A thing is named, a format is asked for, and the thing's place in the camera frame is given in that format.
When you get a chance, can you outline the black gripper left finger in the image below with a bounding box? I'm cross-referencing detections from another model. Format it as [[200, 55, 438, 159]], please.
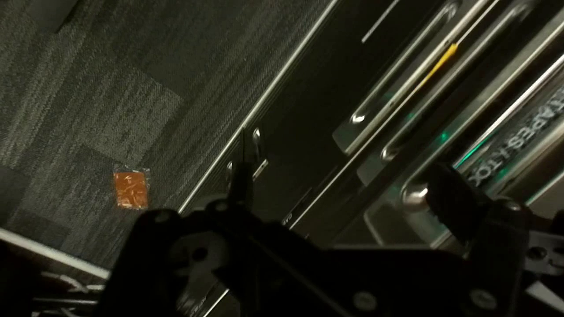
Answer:
[[96, 159, 355, 317]]

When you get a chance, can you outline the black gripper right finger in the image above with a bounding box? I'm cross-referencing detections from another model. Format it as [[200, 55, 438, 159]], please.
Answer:
[[427, 166, 535, 317]]

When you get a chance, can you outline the metal rack with silver rails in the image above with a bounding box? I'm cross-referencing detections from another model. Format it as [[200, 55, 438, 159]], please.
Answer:
[[332, 0, 564, 254]]

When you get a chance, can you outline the orange tape square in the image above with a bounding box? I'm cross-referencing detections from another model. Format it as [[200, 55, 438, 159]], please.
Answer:
[[112, 167, 152, 212]]

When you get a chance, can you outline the white metal bar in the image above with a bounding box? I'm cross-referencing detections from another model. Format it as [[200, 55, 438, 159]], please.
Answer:
[[0, 227, 112, 282]]

